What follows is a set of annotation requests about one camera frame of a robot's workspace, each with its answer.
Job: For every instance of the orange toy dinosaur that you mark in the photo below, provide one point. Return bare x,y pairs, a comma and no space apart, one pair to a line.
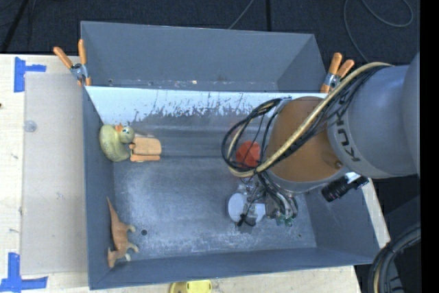
119,233

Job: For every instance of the grey metal bin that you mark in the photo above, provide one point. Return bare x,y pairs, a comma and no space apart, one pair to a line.
192,202

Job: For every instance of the orange flat block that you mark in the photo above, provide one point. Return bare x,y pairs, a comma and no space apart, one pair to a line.
147,145

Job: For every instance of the black cylinder on white bracket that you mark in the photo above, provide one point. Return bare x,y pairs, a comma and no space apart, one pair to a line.
337,189

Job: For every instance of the pale flat board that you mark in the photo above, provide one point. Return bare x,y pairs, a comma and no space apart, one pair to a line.
51,175

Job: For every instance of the white round object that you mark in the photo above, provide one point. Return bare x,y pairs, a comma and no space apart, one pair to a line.
236,206

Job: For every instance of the yellow toy duck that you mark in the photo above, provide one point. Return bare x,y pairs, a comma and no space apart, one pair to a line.
111,144

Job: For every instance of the red ball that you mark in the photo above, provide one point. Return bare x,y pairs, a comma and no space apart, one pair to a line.
247,153

